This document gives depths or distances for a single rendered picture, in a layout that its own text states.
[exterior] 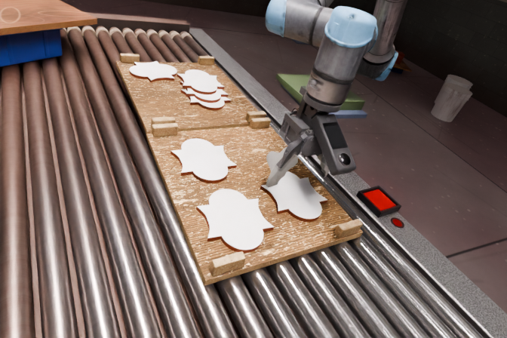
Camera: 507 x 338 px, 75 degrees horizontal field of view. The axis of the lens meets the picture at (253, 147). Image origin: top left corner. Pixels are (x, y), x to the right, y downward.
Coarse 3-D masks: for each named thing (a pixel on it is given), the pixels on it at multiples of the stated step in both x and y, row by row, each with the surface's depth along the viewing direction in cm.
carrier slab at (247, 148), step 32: (224, 128) 89; (160, 160) 73; (256, 160) 81; (192, 192) 67; (256, 192) 71; (320, 192) 76; (192, 224) 60; (288, 224) 66; (320, 224) 68; (192, 256) 56; (224, 256) 57; (256, 256) 58; (288, 256) 60
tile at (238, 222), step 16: (224, 192) 68; (208, 208) 63; (224, 208) 64; (240, 208) 65; (256, 208) 66; (208, 224) 60; (224, 224) 61; (240, 224) 62; (256, 224) 63; (208, 240) 58; (224, 240) 58; (240, 240) 59; (256, 240) 60
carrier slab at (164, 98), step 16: (128, 64) 108; (176, 64) 116; (192, 64) 119; (128, 80) 99; (144, 80) 101; (176, 80) 106; (224, 80) 114; (144, 96) 94; (160, 96) 96; (176, 96) 98; (240, 96) 107; (144, 112) 87; (160, 112) 88; (176, 112) 90; (192, 112) 92; (208, 112) 94; (224, 112) 96; (240, 112) 98; (144, 128) 83; (192, 128) 86; (208, 128) 89
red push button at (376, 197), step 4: (368, 192) 82; (372, 192) 82; (376, 192) 83; (380, 192) 83; (368, 196) 80; (372, 196) 81; (376, 196) 81; (380, 196) 82; (384, 196) 82; (372, 200) 80; (376, 200) 80; (380, 200) 80; (384, 200) 81; (388, 200) 81; (376, 204) 79; (380, 204) 79; (384, 204) 79; (388, 204) 80; (392, 204) 80; (380, 208) 78; (384, 208) 78
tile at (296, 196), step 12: (288, 180) 76; (300, 180) 77; (276, 192) 71; (288, 192) 72; (300, 192) 73; (312, 192) 74; (276, 204) 69; (288, 204) 69; (300, 204) 70; (312, 204) 71; (300, 216) 67; (312, 216) 68
